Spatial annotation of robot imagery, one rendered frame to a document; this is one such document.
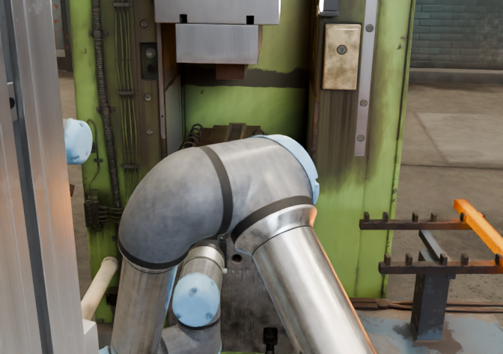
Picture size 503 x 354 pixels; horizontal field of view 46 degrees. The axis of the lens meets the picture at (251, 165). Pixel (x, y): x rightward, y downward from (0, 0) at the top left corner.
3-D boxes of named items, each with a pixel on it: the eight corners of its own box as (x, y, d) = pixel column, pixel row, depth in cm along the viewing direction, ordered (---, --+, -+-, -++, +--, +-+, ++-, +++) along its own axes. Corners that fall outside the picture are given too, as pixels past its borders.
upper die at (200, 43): (257, 64, 146) (258, 25, 142) (176, 63, 146) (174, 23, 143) (262, 39, 185) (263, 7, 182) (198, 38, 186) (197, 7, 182)
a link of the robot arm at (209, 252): (180, 254, 106) (226, 256, 105) (184, 243, 110) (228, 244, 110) (181, 292, 108) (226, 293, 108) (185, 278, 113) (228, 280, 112)
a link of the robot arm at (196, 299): (171, 332, 98) (168, 287, 95) (180, 295, 109) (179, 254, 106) (218, 334, 98) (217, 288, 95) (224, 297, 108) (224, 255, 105)
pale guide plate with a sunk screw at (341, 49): (356, 90, 159) (361, 25, 153) (322, 89, 159) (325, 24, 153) (355, 88, 161) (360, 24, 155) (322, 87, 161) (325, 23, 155)
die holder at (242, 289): (303, 355, 167) (311, 209, 152) (168, 349, 169) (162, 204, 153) (298, 257, 220) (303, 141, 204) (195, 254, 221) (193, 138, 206)
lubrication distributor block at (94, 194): (106, 237, 176) (102, 194, 171) (85, 236, 176) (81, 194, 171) (109, 232, 179) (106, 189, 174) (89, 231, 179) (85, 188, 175)
